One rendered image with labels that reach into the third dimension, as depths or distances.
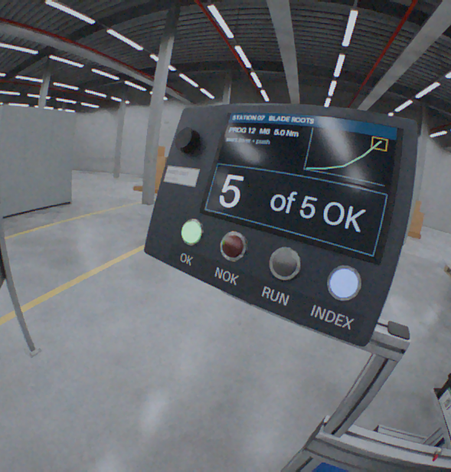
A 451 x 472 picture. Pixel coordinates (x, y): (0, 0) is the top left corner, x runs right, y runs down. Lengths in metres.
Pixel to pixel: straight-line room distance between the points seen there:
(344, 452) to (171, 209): 0.43
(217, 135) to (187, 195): 0.07
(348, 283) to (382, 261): 0.03
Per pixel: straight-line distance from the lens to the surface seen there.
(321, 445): 0.43
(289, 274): 0.19
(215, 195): 0.23
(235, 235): 0.21
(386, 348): 0.29
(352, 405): 0.35
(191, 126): 0.29
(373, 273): 0.19
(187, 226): 0.24
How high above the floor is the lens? 1.19
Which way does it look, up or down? 17 degrees down
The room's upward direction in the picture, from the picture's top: 7 degrees clockwise
